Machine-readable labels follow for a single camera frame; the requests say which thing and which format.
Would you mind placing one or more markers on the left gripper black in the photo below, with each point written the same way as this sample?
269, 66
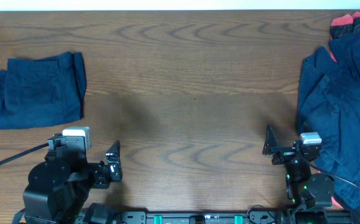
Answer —
102, 178

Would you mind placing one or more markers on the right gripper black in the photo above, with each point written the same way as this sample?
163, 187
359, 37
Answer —
284, 154

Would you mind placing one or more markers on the navy blue shorts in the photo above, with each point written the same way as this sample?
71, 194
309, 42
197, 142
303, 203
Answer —
42, 93

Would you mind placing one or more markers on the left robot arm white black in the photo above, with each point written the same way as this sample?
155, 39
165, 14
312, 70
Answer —
59, 186

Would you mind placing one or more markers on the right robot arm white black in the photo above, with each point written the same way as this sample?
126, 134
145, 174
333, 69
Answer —
310, 193

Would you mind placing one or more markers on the pile of navy clothes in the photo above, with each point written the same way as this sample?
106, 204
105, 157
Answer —
329, 104

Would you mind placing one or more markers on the black mounting rail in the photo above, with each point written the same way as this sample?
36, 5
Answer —
198, 217

